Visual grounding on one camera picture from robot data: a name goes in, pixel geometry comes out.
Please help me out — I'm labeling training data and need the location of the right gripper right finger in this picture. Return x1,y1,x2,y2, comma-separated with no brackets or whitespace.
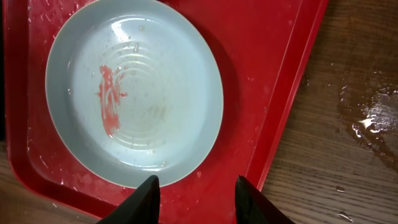
234,175,294,224

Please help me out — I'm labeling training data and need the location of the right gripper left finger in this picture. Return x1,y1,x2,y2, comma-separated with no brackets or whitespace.
96,175,160,224

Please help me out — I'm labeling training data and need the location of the light blue plate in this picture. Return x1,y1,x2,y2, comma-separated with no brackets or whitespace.
45,1,224,188

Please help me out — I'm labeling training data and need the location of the red plastic tray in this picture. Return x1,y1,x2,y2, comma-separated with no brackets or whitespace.
1,0,327,223

